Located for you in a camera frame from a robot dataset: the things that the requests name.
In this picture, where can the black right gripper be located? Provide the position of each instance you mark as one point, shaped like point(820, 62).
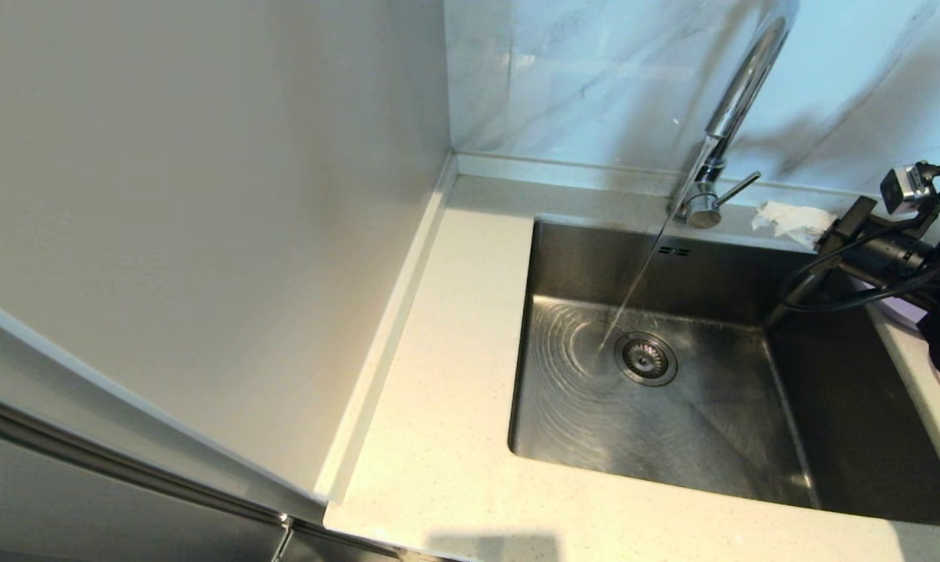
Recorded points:
point(880, 250)

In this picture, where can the purple plastic plate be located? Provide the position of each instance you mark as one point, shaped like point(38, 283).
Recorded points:
point(911, 314)

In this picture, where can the stainless steel sink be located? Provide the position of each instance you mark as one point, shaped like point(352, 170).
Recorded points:
point(595, 421)

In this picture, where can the chrome gooseneck faucet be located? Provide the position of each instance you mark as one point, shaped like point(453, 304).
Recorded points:
point(704, 195)

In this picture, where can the round metal drain strainer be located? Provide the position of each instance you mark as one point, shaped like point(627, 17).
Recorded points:
point(646, 359)

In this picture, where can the white tall cabinet panel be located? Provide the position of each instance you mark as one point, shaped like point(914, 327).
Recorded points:
point(204, 234)

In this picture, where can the stainless steel appliance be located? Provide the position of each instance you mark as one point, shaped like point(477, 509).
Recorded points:
point(48, 507)

